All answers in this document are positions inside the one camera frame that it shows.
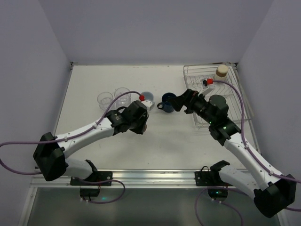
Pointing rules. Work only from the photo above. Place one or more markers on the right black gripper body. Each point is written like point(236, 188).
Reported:
point(188, 101)

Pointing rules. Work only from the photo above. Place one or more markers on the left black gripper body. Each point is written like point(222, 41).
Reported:
point(143, 127)

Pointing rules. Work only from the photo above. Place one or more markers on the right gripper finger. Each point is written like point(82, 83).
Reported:
point(182, 99)
point(177, 105)

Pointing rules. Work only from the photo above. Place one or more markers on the dark blue mug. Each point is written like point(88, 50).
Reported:
point(165, 105)

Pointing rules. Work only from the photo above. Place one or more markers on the clear faceted glass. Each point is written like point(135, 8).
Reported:
point(123, 101)

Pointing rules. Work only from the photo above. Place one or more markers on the white ceramic footed cup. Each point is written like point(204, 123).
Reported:
point(148, 95)

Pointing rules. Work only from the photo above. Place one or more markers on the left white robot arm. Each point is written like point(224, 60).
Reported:
point(53, 154)

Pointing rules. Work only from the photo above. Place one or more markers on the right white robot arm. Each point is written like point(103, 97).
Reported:
point(269, 188)

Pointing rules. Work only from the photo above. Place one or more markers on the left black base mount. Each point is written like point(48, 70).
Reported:
point(92, 184)

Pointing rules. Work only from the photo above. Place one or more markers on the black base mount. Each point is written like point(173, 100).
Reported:
point(209, 176)
point(92, 184)

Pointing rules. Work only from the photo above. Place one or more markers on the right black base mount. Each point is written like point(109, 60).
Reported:
point(209, 176)

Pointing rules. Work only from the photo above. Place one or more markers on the aluminium mounting rail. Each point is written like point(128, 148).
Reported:
point(138, 178)

